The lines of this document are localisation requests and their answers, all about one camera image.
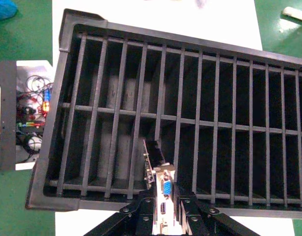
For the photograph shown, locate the electronics boards with wires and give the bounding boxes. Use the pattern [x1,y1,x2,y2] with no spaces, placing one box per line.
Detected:
[16,75,53,154]

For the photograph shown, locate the white robot base chassis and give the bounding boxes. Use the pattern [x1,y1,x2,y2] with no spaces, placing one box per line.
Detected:
[0,60,55,173]

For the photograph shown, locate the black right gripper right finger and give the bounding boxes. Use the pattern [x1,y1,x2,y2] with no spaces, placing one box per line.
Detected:
[173,184,261,236]

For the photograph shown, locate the black slotted plastic container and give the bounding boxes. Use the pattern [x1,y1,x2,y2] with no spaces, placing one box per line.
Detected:
[25,8,302,219]

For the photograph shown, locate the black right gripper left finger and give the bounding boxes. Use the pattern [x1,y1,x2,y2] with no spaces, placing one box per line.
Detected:
[83,194,158,236]

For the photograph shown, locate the graphics card with metal bracket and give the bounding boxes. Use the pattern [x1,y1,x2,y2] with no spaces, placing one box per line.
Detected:
[142,139,177,236]

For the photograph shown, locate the silver antistatic bag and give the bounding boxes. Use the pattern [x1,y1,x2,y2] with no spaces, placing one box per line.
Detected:
[193,0,209,10]

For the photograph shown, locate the white table leg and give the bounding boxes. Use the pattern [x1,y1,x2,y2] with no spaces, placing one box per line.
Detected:
[281,6,302,24]

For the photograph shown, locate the blue shoe cover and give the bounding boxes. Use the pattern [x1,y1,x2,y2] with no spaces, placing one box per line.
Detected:
[0,0,19,22]

